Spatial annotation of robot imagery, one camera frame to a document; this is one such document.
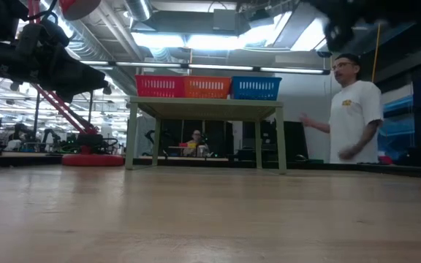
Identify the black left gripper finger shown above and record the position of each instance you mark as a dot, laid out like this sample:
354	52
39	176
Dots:
73	96
82	78

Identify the black background robot arm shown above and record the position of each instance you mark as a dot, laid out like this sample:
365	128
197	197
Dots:
51	139
20	135

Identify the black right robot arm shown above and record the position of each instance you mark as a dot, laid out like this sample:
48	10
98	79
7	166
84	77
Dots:
397	11

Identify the red plastic basket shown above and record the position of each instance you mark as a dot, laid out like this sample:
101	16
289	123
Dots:
159	87

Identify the person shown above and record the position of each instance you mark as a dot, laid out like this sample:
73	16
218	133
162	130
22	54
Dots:
197	146
353	120

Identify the blue plastic basket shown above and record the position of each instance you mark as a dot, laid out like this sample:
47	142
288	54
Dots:
256	88

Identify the bright ceiling light panel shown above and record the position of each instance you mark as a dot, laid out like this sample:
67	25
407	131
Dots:
196	41

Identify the pale green perforated shelf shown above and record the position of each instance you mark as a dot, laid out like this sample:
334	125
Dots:
203	107

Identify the orange plastic basket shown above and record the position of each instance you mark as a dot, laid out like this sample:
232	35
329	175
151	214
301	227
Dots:
207	87

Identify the long ceiling light bar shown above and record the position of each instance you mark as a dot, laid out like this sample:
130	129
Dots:
214	67

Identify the black background rig frame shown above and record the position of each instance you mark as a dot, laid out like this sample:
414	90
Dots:
37	117

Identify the silver ventilation duct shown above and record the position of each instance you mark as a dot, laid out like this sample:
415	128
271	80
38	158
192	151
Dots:
137	9

